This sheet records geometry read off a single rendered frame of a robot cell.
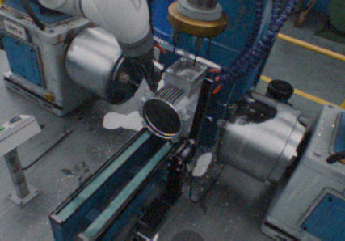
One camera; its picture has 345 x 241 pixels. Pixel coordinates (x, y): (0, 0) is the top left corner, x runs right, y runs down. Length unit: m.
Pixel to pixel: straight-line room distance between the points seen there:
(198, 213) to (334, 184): 0.42
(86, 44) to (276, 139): 0.69
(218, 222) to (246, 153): 0.27
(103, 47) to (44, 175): 0.48
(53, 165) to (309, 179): 0.82
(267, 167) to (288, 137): 0.10
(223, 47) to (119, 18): 0.57
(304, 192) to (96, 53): 0.77
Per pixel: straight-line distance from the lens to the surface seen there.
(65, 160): 1.14
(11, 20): 1.24
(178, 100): 0.93
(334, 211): 0.90
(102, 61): 1.04
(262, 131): 0.86
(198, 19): 0.86
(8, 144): 0.87
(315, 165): 0.82
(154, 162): 0.97
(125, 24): 0.66
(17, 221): 1.03
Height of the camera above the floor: 1.65
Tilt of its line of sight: 41 degrees down
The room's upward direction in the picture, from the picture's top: 11 degrees clockwise
